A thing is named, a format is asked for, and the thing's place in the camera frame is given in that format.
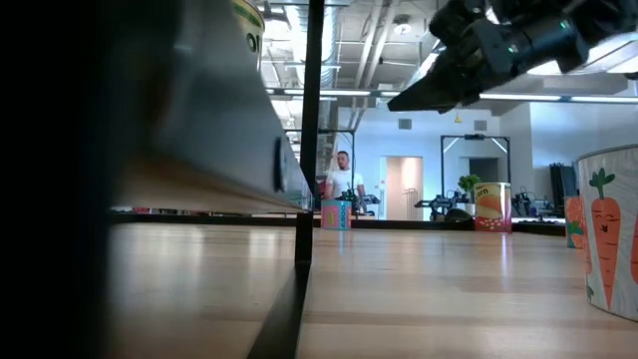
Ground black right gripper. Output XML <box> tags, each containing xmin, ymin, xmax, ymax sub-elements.
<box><xmin>387</xmin><ymin>19</ymin><xmax>518</xmax><ymax>115</ymax></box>

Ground small yellow corn can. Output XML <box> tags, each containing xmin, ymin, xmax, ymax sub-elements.
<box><xmin>474</xmin><ymin>181</ymin><xmax>513</xmax><ymax>233</ymax></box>

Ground pink teal box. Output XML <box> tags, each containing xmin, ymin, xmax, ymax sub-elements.
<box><xmin>320</xmin><ymin>198</ymin><xmax>353</xmax><ymax>231</ymax></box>

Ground large yellow corn can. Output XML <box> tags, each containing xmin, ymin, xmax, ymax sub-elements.
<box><xmin>231</xmin><ymin>0</ymin><xmax>266</xmax><ymax>71</ymax></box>

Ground white carrot print can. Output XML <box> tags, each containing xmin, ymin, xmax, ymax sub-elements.
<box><xmin>572</xmin><ymin>144</ymin><xmax>638</xmax><ymax>323</ymax></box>

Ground black metal wooden shelf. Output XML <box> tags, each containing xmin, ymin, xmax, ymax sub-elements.
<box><xmin>99</xmin><ymin>0</ymin><xmax>326</xmax><ymax>359</ymax></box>

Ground round ceiling fixture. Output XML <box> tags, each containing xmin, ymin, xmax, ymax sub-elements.
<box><xmin>392</xmin><ymin>14</ymin><xmax>414</xmax><ymax>36</ymax></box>

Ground pale pink door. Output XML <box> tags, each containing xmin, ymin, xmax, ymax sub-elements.
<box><xmin>385</xmin><ymin>156</ymin><xmax>425</xmax><ymax>222</ymax></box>

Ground green potted plant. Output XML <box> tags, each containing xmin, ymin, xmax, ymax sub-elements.
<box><xmin>458</xmin><ymin>174</ymin><xmax>482</xmax><ymax>216</ymax></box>

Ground person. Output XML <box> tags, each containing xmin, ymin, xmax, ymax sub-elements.
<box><xmin>323</xmin><ymin>151</ymin><xmax>368</xmax><ymax>215</ymax></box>

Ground black standing panels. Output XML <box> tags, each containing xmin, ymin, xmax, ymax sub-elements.
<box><xmin>548</xmin><ymin>163</ymin><xmax>580</xmax><ymax>216</ymax></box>

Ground orange slice print box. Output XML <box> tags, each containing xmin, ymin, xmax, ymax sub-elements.
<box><xmin>564</xmin><ymin>195</ymin><xmax>585</xmax><ymax>249</ymax></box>

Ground silver round air duct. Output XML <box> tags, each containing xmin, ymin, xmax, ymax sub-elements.
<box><xmin>398</xmin><ymin>39</ymin><xmax>446</xmax><ymax>96</ymax></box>

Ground black table edge rail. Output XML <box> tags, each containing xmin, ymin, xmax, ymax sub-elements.
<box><xmin>109</xmin><ymin>212</ymin><xmax>567</xmax><ymax>237</ymax></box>

